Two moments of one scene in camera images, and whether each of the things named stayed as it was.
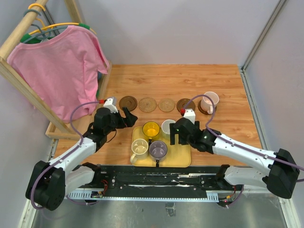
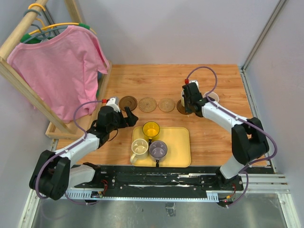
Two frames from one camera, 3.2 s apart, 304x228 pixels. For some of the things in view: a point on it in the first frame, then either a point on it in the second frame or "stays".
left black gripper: x=130 y=120 stays
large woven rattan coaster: x=147 y=104 stays
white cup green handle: x=166 y=126 to x=183 y=100
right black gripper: x=172 y=132 to x=187 y=109
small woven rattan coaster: x=166 y=105 stays
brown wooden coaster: x=128 y=101 stays
